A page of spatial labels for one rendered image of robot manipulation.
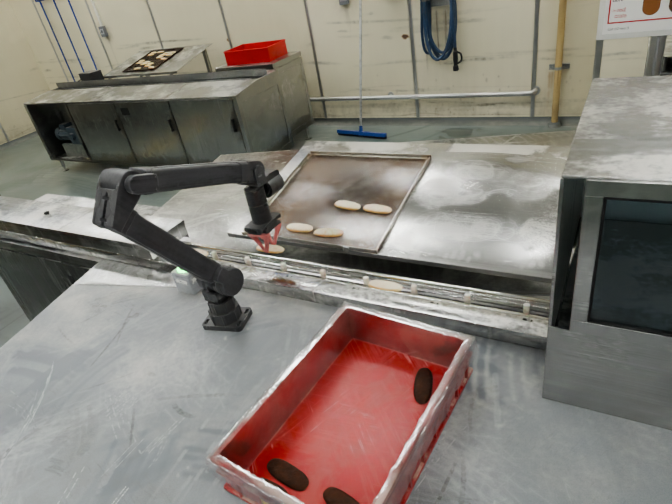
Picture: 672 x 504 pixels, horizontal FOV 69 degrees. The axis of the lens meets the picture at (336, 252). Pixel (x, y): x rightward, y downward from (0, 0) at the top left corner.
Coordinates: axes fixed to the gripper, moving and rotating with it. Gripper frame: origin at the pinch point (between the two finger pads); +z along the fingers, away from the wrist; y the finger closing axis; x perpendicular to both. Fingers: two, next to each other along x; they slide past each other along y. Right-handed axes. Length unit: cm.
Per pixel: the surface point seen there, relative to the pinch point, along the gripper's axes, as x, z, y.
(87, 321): 46, 11, -37
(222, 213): 49, 11, 32
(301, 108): 195, 54, 313
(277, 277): -4.9, 6.6, -5.5
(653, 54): -93, -30, 83
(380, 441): -54, 11, -43
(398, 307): -44.2, 6.6, -8.3
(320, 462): -45, 11, -51
